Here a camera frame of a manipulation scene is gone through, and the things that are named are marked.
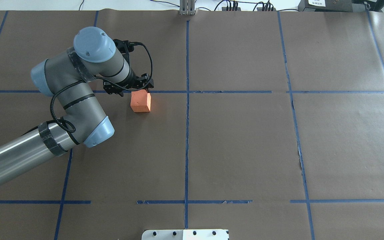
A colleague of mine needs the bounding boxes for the orange foam cube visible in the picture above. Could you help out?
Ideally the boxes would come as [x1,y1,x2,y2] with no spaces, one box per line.
[130,90,151,113]

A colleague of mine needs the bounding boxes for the black power strip left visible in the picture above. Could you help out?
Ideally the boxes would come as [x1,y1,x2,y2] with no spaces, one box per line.
[221,0,241,12]

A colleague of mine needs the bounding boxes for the black power strip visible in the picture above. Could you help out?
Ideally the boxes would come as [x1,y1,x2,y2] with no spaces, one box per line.
[221,0,241,12]
[253,0,276,12]

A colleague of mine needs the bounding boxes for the black power strip right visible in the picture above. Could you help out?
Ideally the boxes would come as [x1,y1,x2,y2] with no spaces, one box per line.
[253,0,276,12]

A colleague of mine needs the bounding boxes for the brown paper table cover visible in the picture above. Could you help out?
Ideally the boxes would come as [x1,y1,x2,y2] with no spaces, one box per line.
[0,9,384,240]

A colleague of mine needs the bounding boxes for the black control box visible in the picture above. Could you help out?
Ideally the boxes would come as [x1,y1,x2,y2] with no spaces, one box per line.
[297,0,368,12]

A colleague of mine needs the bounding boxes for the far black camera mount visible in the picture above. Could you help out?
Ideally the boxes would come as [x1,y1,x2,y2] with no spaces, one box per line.
[113,39,135,64]

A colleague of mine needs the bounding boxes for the grey aluminium profile post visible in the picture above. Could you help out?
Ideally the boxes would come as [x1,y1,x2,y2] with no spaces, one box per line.
[179,0,196,16]

